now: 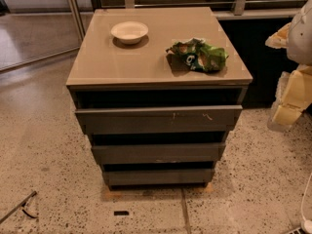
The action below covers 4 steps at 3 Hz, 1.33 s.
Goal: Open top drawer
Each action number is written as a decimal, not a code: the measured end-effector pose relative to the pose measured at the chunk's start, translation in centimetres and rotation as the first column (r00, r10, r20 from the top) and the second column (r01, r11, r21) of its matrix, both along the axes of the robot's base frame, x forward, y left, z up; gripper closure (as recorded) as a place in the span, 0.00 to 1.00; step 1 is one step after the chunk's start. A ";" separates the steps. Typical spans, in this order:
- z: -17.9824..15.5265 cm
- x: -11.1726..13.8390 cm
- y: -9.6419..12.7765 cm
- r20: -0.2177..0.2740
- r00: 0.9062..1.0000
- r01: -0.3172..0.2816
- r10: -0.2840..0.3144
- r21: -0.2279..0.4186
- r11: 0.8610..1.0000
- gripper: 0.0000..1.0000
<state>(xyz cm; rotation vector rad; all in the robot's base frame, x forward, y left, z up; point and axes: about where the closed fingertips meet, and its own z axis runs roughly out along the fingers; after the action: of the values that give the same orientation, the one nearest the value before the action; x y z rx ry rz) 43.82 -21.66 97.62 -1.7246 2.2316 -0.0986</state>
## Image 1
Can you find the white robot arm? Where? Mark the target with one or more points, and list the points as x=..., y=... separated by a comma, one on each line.
x=299, y=48

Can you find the grey drawer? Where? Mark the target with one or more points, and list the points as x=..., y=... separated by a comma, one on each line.
x=158, y=153
x=158, y=120
x=158, y=177

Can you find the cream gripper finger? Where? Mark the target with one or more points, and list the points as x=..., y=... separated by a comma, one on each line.
x=279, y=39
x=293, y=96

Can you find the green crumpled chip bag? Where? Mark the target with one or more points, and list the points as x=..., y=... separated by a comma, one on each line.
x=198, y=55

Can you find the grey top drawer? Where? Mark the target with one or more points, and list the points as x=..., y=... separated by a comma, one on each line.
x=158, y=120

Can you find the grey bottom drawer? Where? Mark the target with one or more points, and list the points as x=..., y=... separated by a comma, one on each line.
x=158, y=177

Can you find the grey middle drawer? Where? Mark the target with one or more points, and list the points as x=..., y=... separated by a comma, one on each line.
x=158, y=153

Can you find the silver door frame post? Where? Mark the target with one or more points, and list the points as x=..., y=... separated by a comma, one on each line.
x=73, y=5

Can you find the black metal rod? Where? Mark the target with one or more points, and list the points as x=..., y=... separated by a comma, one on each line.
x=21, y=206

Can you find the grey drawer cabinet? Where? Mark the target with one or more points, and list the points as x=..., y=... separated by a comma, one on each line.
x=108, y=74

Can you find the white bowl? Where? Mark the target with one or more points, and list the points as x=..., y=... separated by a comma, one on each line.
x=129, y=32

